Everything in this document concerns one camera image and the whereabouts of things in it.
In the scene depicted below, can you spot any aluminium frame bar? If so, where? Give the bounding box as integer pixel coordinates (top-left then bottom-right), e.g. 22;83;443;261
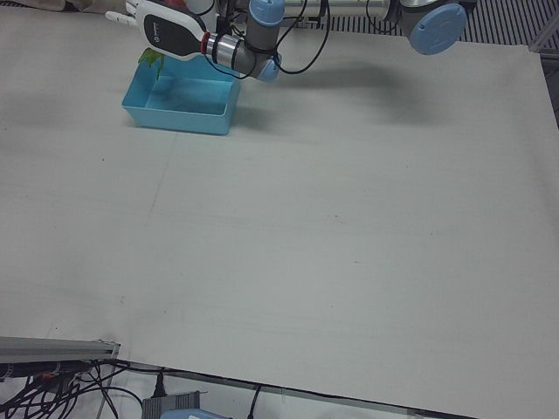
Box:
530;12;559;56

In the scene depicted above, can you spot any grey power adapter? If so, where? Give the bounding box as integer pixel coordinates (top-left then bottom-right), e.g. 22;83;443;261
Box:
141;391;203;418

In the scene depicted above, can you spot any light blue plastic bin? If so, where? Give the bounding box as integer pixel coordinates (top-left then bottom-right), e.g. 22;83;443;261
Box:
121;56;243;136

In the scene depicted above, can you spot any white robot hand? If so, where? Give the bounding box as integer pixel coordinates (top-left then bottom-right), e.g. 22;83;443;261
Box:
106;0;210;62

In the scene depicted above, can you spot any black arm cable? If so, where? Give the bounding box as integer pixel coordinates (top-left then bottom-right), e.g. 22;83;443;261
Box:
208;0;333;82

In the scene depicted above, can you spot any black cable tangle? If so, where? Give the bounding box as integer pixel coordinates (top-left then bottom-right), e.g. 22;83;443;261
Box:
0;360;167;419

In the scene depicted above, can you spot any aluminium profile post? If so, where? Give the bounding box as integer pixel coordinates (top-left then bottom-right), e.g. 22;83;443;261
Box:
0;335;122;364

